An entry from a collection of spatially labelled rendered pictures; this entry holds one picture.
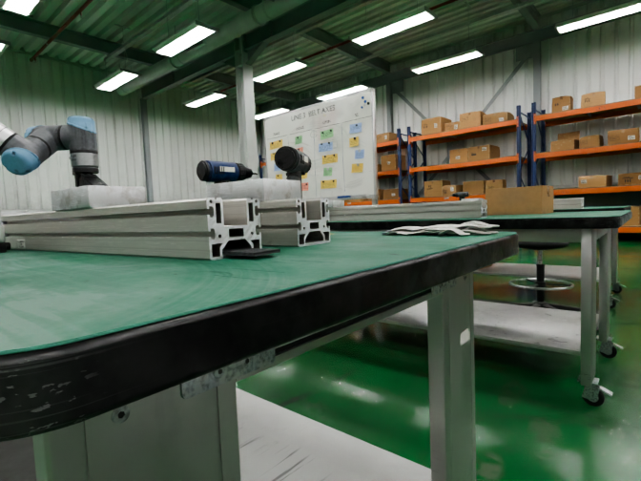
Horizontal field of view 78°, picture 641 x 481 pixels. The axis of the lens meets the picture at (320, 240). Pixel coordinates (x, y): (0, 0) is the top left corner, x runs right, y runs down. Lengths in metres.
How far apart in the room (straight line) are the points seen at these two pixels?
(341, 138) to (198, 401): 3.73
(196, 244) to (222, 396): 0.24
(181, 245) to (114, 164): 12.82
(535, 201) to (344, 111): 2.22
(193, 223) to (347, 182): 3.41
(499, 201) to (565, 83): 8.91
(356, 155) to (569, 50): 8.20
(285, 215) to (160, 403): 0.42
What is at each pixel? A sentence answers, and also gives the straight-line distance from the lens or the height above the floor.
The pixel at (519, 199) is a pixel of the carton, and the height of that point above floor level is 0.86.
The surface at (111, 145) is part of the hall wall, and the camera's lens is 13.46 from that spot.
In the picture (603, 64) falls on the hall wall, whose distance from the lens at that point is 11.27.
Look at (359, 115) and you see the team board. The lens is 3.93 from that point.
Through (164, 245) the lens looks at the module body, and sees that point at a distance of 0.64.
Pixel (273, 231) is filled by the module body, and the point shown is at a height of 0.81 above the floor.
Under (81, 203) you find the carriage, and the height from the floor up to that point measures 0.87.
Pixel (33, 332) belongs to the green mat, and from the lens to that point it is 0.27.
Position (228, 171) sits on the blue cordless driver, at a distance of 1.19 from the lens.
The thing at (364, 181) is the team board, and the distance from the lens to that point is 3.82.
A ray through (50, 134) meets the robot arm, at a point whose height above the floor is 1.10.
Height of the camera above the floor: 0.84
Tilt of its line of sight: 4 degrees down
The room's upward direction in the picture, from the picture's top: 2 degrees counter-clockwise
